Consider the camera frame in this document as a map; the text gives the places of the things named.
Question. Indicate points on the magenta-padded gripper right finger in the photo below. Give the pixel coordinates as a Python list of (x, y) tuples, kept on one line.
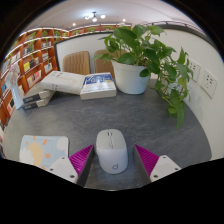
[(163, 168)]

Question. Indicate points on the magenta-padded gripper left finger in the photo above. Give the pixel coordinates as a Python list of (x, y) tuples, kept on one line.
[(63, 168)]

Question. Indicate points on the white computer mouse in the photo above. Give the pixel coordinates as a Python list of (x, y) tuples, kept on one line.
[(112, 151)]

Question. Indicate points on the light blue printed mouse pad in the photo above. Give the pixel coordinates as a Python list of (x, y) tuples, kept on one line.
[(40, 150)]

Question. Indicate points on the thick dark hardcover book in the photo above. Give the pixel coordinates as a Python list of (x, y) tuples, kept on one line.
[(37, 95)]

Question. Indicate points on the white thick book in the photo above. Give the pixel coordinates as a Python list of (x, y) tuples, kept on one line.
[(63, 81)]

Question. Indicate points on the blue-covered white book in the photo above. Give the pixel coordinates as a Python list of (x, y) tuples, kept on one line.
[(98, 86)]

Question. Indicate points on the green plant in white pot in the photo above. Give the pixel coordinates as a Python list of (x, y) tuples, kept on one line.
[(131, 75)]

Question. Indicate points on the tan padded chair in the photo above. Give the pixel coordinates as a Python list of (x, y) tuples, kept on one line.
[(102, 65), (76, 62)]

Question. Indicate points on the orange wooden bookshelf unit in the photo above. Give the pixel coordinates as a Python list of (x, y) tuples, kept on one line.
[(31, 63)]

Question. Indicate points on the multi-bulb ceiling lamp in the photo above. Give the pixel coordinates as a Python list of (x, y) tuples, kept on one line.
[(94, 16)]

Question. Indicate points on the white wall socket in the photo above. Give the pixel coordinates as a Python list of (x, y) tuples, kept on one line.
[(209, 83), (194, 70)]

